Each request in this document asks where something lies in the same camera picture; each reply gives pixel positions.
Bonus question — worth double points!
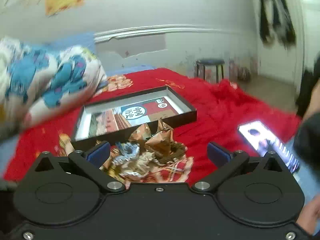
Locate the illustrated history book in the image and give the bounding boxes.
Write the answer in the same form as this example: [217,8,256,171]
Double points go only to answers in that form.
[89,97,187,138]

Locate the round black stool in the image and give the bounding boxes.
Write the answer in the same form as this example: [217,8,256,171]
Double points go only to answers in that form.
[196,59,225,83]

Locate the smartphone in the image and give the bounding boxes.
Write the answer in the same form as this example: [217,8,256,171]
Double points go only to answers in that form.
[237,120,300,174]

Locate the dark cloth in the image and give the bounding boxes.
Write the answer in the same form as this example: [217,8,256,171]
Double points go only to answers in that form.
[292,112,320,171]

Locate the hanging dark clothes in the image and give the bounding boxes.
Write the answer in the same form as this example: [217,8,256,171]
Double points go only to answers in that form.
[257,0,297,48]

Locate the white door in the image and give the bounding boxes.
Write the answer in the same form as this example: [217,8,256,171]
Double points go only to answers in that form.
[255,0,320,85]

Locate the blue monster printed blanket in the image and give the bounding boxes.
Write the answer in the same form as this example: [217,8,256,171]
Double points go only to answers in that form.
[0,37,109,140]

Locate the black shallow cardboard box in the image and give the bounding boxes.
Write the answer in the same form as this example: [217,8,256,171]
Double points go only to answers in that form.
[71,86,197,151]

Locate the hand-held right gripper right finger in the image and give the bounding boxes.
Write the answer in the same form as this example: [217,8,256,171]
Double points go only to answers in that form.
[192,142,285,193]

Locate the beige scrunchie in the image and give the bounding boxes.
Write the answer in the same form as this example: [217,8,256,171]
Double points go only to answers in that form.
[130,152,156,178]

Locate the brown scrunchie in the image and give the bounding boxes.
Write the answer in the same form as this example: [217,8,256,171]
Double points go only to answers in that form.
[155,142,188,166]

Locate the orange triangular snack packet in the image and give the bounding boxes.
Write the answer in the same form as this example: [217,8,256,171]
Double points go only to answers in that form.
[144,127,175,159]
[156,117,171,133]
[129,124,151,143]

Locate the light blue scrunchie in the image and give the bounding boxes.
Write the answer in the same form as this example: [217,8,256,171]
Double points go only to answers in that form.
[112,142,140,170]

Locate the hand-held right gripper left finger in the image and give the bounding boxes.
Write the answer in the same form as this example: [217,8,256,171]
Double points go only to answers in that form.
[34,141,125,193]

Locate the red printed blanket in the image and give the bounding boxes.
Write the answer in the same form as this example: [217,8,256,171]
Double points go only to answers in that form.
[4,67,304,188]

